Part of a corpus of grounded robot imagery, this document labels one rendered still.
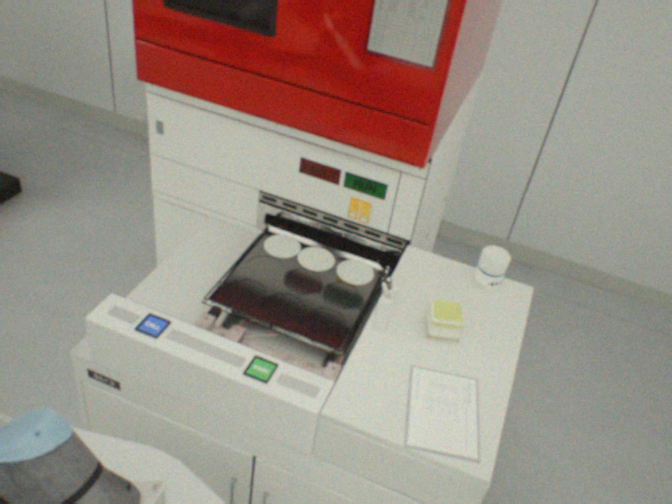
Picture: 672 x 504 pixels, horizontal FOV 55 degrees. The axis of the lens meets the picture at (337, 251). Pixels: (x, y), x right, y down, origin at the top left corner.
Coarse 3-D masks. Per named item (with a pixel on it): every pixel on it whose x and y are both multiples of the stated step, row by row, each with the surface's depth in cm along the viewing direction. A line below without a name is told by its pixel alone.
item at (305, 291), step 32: (256, 256) 171; (352, 256) 177; (224, 288) 160; (256, 288) 162; (288, 288) 163; (320, 288) 165; (352, 288) 166; (288, 320) 154; (320, 320) 156; (352, 320) 157
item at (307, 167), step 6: (306, 162) 171; (300, 168) 173; (306, 168) 172; (312, 168) 171; (318, 168) 171; (324, 168) 170; (330, 168) 169; (312, 174) 172; (318, 174) 172; (324, 174) 171; (330, 174) 170; (336, 174) 169; (330, 180) 171; (336, 180) 171
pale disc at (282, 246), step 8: (272, 240) 178; (280, 240) 178; (288, 240) 179; (296, 240) 179; (272, 248) 175; (280, 248) 175; (288, 248) 176; (296, 248) 176; (280, 256) 173; (288, 256) 173
